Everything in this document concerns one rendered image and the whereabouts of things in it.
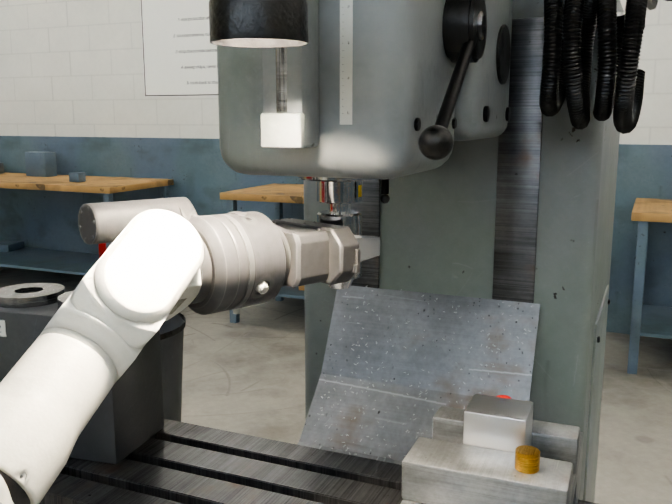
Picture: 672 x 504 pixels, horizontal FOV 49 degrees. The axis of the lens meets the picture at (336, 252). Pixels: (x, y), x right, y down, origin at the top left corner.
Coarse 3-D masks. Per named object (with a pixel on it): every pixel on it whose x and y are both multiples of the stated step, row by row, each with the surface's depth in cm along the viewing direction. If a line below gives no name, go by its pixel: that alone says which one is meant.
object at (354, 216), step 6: (324, 210) 78; (354, 210) 78; (318, 216) 76; (324, 216) 75; (330, 216) 75; (336, 216) 74; (342, 216) 74; (348, 216) 75; (354, 216) 75; (360, 216) 76; (324, 222) 75; (330, 222) 75; (336, 222) 74; (342, 222) 74; (348, 222) 75; (354, 222) 75; (360, 222) 76
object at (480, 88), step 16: (496, 0) 83; (512, 0) 92; (496, 16) 84; (496, 32) 85; (496, 48) 85; (480, 64) 79; (496, 64) 86; (464, 80) 79; (480, 80) 80; (496, 80) 86; (464, 96) 79; (480, 96) 80; (496, 96) 87; (464, 112) 80; (480, 112) 80; (496, 112) 88; (464, 128) 80; (480, 128) 81; (496, 128) 89
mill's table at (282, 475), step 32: (160, 448) 96; (192, 448) 96; (224, 448) 97; (256, 448) 96; (288, 448) 96; (64, 480) 88; (96, 480) 90; (128, 480) 88; (160, 480) 88; (192, 480) 88; (224, 480) 90; (256, 480) 88; (288, 480) 88; (320, 480) 88; (352, 480) 88; (384, 480) 88
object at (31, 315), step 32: (0, 288) 99; (32, 288) 100; (64, 288) 100; (0, 320) 92; (32, 320) 91; (0, 352) 93; (160, 352) 100; (128, 384) 93; (160, 384) 101; (96, 416) 91; (128, 416) 93; (160, 416) 101; (96, 448) 92; (128, 448) 94
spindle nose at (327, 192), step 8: (320, 184) 75; (328, 184) 74; (336, 184) 74; (344, 184) 74; (352, 184) 74; (360, 184) 75; (320, 192) 75; (328, 192) 74; (336, 192) 74; (344, 192) 74; (352, 192) 74; (320, 200) 75; (328, 200) 74; (336, 200) 74; (344, 200) 74; (352, 200) 74; (360, 200) 75
